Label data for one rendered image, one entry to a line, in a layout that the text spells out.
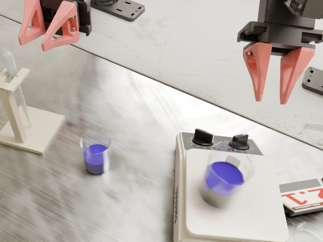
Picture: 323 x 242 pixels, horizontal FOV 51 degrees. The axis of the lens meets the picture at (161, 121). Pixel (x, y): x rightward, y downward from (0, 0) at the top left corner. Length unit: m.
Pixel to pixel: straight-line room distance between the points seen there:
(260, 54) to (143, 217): 0.27
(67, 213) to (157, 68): 0.34
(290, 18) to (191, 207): 0.27
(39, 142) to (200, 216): 0.28
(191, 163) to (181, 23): 0.47
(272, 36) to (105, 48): 0.39
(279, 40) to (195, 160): 0.19
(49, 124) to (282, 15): 0.39
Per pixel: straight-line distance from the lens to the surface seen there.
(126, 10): 0.84
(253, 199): 0.43
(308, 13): 0.42
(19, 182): 0.54
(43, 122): 0.59
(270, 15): 0.47
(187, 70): 0.70
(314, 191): 0.57
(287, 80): 0.52
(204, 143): 0.50
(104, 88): 0.64
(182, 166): 0.46
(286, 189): 0.57
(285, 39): 0.47
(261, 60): 0.47
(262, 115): 0.66
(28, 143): 0.56
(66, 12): 0.54
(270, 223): 0.43
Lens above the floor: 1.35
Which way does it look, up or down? 49 degrees down
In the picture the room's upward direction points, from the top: 9 degrees clockwise
